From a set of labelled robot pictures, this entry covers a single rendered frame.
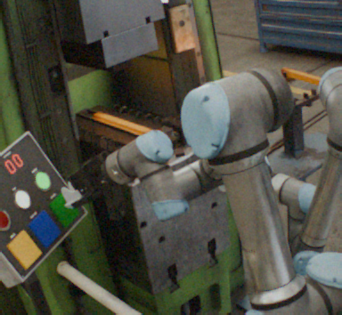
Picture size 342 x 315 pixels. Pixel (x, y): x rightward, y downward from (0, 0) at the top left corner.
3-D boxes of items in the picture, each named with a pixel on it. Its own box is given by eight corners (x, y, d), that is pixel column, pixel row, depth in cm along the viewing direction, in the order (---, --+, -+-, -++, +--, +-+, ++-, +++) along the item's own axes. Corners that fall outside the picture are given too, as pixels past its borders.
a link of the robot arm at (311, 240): (391, 107, 118) (324, 282, 141) (378, 89, 128) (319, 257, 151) (342, 95, 118) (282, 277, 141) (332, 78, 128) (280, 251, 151)
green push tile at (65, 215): (80, 213, 163) (63, 190, 162) (66, 227, 158) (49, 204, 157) (76, 215, 165) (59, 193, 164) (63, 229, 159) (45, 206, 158)
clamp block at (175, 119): (202, 136, 209) (199, 118, 206) (184, 146, 204) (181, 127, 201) (179, 128, 217) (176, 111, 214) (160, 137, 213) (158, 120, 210)
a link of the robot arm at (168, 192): (208, 200, 138) (188, 156, 139) (166, 221, 133) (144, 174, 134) (194, 206, 145) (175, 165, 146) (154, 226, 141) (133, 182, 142)
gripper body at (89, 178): (79, 165, 155) (110, 145, 148) (100, 192, 157) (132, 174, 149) (64, 180, 150) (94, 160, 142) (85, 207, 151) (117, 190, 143)
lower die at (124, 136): (176, 149, 202) (172, 125, 199) (127, 175, 192) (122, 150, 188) (101, 123, 233) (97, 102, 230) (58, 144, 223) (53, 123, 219)
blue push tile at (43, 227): (62, 232, 156) (44, 209, 155) (48, 247, 150) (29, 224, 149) (58, 234, 157) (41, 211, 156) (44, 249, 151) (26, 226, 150)
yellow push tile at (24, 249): (42, 252, 148) (24, 229, 147) (26, 269, 142) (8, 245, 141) (38, 254, 149) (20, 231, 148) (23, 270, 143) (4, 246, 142)
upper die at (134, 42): (158, 48, 187) (153, 21, 182) (106, 68, 176) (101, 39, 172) (85, 37, 218) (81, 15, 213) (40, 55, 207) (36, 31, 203)
